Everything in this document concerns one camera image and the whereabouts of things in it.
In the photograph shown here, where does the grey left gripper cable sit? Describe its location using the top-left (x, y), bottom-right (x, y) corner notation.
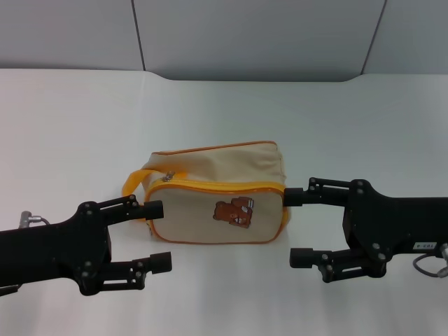
top-left (20, 210), bottom-right (54, 229)

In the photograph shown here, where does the grey right gripper cable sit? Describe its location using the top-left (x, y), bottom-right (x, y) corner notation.
top-left (414, 241), bottom-right (448, 280)

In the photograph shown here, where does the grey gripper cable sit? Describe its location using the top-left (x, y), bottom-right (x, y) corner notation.
top-left (20, 210), bottom-right (54, 229)
top-left (414, 241), bottom-right (448, 280)

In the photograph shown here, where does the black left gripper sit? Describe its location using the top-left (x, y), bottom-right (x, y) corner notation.
top-left (0, 195), bottom-right (173, 295)

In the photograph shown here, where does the beige food bag bear print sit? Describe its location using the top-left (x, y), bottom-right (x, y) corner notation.
top-left (121, 140), bottom-right (291, 245)

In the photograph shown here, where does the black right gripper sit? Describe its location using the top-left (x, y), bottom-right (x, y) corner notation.
top-left (283, 176), bottom-right (448, 283)

